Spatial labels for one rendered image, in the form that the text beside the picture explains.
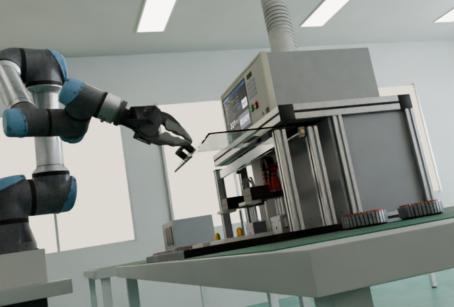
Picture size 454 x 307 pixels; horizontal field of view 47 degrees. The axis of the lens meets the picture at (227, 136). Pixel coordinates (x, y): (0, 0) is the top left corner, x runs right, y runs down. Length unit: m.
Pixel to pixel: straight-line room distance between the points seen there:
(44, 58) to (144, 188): 4.67
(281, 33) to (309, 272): 2.71
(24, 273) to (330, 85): 1.06
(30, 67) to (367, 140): 1.07
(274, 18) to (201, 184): 3.56
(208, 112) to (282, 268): 6.12
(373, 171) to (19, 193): 1.05
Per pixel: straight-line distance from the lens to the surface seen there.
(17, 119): 1.41
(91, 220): 6.23
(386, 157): 1.58
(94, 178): 6.30
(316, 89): 1.64
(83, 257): 6.21
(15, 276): 1.61
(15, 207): 1.67
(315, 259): 0.56
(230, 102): 1.90
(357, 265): 0.59
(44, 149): 1.73
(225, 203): 1.81
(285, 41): 3.17
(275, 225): 1.61
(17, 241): 1.65
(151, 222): 6.30
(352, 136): 1.54
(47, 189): 1.70
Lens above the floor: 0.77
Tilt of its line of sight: 12 degrees up
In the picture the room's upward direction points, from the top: 10 degrees counter-clockwise
